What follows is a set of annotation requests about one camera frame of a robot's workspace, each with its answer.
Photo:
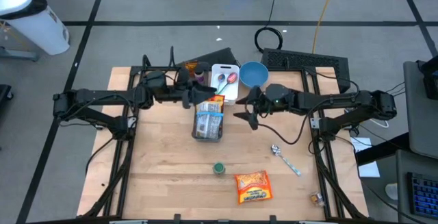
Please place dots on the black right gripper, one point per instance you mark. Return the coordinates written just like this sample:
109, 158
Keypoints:
263, 104

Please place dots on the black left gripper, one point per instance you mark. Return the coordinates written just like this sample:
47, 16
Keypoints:
189, 94

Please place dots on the red Maruchan ramen packet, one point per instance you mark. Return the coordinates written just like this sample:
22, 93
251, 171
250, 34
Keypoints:
217, 99

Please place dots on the purple-labelled spice jar black lid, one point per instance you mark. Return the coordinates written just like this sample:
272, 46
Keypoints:
199, 76

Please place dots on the small brown orange snack packet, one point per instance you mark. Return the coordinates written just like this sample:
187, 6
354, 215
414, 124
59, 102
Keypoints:
191, 66

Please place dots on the green spice jar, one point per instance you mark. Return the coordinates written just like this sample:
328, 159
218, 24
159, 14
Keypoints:
219, 168

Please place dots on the orange Maruchan ramen packet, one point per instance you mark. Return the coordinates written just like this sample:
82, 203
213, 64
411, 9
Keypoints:
253, 187

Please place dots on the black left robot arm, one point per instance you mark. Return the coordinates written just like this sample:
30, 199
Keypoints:
96, 97

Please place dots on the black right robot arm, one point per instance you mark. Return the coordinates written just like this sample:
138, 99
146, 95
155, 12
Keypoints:
335, 100

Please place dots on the white plastic bin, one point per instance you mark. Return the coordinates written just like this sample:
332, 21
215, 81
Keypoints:
231, 92

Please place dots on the blue bowl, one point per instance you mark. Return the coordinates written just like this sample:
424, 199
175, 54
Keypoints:
254, 75

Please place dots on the black perforated metal box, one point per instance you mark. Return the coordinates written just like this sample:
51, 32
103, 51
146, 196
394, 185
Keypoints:
301, 61

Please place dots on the white paper sheet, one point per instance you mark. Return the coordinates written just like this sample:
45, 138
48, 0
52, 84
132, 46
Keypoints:
369, 171

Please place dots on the grey keyboard desk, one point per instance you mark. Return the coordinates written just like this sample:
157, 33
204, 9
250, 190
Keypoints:
402, 183

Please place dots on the grey side desk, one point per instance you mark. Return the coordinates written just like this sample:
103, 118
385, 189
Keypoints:
421, 124

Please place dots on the white trash can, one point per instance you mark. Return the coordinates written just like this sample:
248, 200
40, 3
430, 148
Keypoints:
37, 25

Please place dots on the black device on desk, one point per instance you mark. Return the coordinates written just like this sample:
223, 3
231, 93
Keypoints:
432, 80

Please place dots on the grey metal stand foot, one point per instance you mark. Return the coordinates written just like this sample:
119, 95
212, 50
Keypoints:
17, 55

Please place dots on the black backlit keyboard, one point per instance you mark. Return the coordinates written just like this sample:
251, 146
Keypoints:
424, 196

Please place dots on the black aluminium table frame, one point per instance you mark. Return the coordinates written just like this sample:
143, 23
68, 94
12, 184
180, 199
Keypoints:
120, 196

